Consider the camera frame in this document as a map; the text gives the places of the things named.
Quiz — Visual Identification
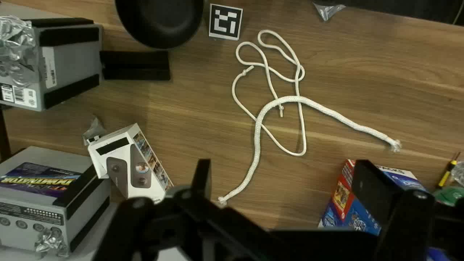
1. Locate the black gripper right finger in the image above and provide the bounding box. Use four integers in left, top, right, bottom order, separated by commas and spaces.
278, 160, 464, 261

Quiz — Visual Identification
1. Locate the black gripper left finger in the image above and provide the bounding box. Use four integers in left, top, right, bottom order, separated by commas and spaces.
93, 160, 272, 261

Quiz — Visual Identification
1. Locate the blue cardboard snack box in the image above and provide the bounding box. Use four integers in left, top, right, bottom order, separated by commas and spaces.
318, 160, 426, 235

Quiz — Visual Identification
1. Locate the white small product box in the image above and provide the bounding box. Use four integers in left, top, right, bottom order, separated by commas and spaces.
88, 124, 175, 203

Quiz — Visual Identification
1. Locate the grey battery box near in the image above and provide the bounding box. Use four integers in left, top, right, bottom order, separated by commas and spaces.
0, 147, 111, 257

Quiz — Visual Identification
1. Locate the grey battery box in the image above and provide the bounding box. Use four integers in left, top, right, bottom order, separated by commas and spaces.
0, 16, 102, 112
0, 147, 111, 257

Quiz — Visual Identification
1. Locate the grey battery box far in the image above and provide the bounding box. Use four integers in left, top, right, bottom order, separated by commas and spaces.
0, 16, 102, 112

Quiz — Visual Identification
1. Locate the black frying pan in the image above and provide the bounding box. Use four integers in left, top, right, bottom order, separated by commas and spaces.
115, 0, 205, 50

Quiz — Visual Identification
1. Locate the black white fiducial marker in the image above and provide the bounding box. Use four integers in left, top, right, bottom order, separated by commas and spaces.
209, 3, 244, 41

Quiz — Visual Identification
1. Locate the yellow handled screwdriver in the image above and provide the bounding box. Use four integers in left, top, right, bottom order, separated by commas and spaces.
436, 153, 462, 189

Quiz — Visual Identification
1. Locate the black flat bracket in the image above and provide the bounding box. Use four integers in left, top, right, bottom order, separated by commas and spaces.
101, 51, 172, 82

